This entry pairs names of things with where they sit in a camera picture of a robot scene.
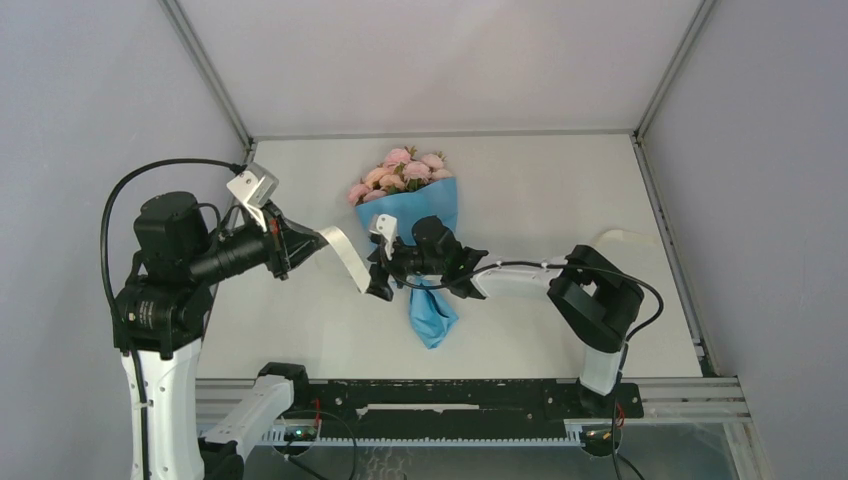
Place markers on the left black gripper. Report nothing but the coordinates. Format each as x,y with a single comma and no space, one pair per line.
288,242

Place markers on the left circuit board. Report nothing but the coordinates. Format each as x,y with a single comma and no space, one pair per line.
300,434

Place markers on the pink flower bunch stem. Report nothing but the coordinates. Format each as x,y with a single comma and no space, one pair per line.
437,166

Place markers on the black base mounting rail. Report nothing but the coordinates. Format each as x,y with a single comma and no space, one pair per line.
461,406

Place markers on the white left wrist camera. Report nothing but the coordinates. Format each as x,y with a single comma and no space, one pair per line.
252,189

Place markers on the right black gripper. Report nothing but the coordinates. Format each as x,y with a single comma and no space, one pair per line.
380,273

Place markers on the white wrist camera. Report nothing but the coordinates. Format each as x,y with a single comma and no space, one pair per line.
252,189
383,233

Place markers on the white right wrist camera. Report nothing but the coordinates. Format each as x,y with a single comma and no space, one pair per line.
383,233

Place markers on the white printed ribbon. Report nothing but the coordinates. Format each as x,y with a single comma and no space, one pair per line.
348,255

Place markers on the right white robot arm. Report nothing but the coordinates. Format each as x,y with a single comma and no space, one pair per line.
596,300

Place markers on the white slotted cable duct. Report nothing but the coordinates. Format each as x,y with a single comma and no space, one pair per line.
336,435

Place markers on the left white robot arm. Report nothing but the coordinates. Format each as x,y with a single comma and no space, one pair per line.
162,308

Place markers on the blue wrapping paper sheet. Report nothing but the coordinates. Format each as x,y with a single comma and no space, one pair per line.
430,315

